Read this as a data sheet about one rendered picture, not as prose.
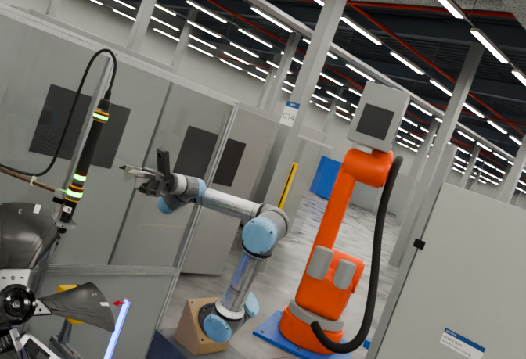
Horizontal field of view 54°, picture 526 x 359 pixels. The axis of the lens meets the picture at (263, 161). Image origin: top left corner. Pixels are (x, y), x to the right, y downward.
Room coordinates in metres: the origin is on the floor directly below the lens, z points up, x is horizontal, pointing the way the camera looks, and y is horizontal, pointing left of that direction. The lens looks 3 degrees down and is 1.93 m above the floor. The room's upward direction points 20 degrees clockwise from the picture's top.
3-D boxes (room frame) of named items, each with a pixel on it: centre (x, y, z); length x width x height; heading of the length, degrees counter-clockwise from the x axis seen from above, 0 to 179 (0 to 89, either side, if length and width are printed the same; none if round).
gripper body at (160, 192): (1.79, 0.32, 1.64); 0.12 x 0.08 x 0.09; 141
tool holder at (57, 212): (1.55, 0.52, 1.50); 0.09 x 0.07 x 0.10; 86
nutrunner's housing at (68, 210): (1.55, 0.51, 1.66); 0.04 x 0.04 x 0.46
